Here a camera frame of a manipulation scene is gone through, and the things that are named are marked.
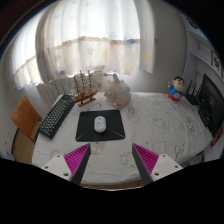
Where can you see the white cartoon-print computer mouse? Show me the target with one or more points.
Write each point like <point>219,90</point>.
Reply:
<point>100,124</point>

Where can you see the black mouse pad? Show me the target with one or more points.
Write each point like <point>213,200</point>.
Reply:
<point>115,125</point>

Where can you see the black monitor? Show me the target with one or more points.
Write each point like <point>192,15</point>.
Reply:
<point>213,100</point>

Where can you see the cartoon boy figurine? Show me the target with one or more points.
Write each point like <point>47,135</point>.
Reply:
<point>176,90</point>

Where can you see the white radiator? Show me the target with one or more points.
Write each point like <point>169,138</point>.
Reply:
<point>53,90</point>

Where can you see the black box under monitor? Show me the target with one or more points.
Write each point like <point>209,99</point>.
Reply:
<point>205,116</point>

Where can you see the white printed tablecloth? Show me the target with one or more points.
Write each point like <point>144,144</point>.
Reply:
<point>156,126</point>

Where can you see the white wall shelf unit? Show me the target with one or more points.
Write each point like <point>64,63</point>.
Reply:
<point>200,53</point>

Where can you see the wooden model sailing ship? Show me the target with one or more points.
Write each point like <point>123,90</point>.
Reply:
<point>86,96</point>

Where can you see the red flat packet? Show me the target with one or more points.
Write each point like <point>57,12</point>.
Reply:
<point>216,137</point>

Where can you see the black keyboard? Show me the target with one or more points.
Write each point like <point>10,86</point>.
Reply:
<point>56,116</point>

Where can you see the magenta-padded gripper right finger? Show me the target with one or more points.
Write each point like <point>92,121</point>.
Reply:
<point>146,158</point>

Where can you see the orange wooden chair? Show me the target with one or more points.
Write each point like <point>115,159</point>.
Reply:
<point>26,116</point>

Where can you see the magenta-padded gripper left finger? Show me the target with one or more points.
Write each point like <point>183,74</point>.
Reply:
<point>77,157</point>

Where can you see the white sheer curtain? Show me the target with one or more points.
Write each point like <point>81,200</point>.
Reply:
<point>93,36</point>

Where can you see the black router with antennas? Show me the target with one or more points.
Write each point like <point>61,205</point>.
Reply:
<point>192,99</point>

